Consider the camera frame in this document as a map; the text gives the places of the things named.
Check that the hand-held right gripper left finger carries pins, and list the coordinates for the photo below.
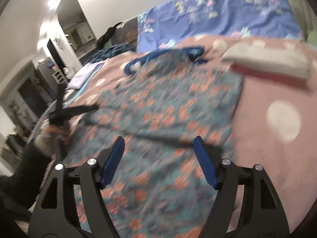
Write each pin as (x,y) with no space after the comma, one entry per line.
(112,162)

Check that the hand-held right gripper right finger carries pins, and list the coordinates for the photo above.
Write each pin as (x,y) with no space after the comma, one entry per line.
(205,163)

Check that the arched doorway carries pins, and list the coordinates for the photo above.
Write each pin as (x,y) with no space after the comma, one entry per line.
(74,22)

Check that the person's left hand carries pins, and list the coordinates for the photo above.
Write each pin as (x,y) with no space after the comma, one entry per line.
(49,132)

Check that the teal knitted blanket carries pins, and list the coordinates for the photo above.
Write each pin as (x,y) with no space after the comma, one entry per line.
(111,50)

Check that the black television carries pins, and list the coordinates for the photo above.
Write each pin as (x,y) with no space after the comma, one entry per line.
(55,53)

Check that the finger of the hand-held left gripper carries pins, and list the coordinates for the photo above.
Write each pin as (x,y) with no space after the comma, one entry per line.
(79,109)
(60,96)

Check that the blue triangle print bedsheet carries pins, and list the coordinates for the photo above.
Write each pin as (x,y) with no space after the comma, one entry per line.
(223,17)

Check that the dark cabinet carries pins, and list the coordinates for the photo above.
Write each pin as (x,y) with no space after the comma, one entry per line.
(45,76)

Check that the pink dotted blanket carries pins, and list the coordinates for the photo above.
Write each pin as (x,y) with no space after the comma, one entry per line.
(267,158)

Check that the dark hanging clothing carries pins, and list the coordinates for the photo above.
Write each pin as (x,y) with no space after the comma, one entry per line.
(106,36)

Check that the pink folded cloth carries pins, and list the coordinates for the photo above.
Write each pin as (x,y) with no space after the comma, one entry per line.
(270,75)

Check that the white slatted crate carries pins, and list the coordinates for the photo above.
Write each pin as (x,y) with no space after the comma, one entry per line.
(59,76)

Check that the navy star print garment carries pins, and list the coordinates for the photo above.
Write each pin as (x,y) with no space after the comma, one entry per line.
(192,52)

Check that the person's left forearm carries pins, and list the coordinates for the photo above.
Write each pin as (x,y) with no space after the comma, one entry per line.
(28,173)

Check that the white cloth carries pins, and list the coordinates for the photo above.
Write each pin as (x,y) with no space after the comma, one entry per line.
(81,77)

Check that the grey folded cloth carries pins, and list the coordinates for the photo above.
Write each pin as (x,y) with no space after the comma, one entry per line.
(267,57)

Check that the green cloth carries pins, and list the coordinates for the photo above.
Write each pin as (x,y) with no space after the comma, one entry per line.
(312,37)

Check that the person's dark jacket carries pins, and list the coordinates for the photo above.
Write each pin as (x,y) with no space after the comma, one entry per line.
(11,210)

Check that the teal floral pants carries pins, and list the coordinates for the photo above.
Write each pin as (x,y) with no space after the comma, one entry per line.
(161,119)

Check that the brown patterned headboard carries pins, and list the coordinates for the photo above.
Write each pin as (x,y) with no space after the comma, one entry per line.
(129,33)

